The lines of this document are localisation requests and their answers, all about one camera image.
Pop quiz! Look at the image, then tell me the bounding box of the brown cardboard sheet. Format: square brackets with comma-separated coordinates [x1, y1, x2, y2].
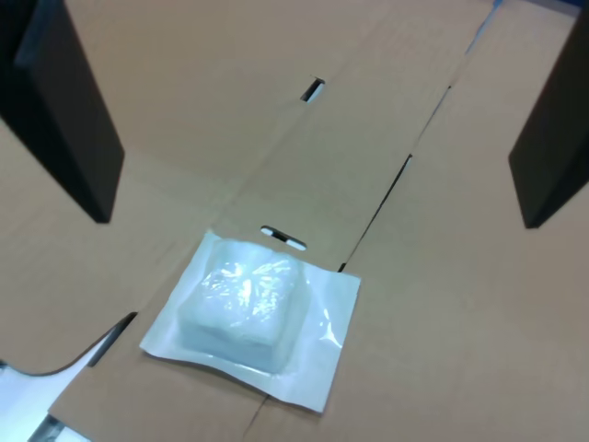
[0, 0, 589, 442]

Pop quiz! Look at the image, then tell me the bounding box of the white cotton packet clear film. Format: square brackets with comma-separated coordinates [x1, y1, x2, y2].
[138, 229, 363, 416]

